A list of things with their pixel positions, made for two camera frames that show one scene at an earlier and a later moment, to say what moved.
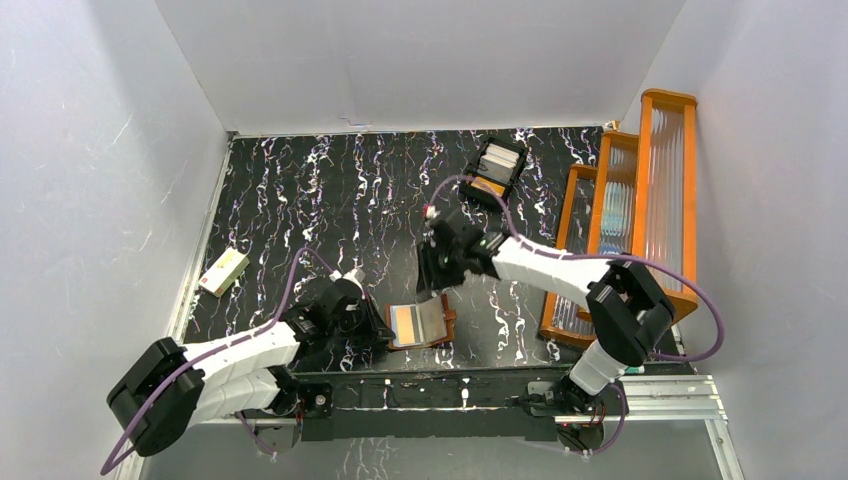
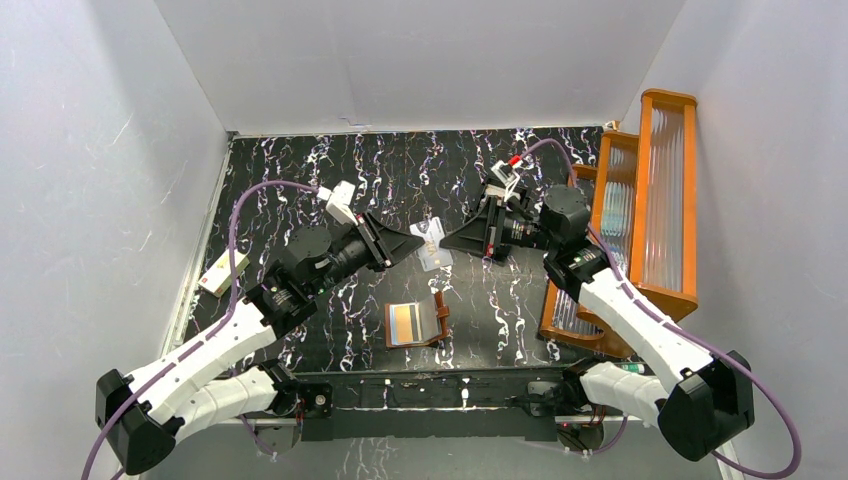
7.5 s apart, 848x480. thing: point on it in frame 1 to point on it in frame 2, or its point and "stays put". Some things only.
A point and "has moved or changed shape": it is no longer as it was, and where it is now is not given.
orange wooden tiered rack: x=638 y=204 stays put
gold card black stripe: x=406 y=325 stays put
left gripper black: x=370 y=325 to x=375 y=241
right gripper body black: x=457 y=249 to x=525 y=229
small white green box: x=224 y=272 stays put
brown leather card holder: x=428 y=323 has moved or changed shape
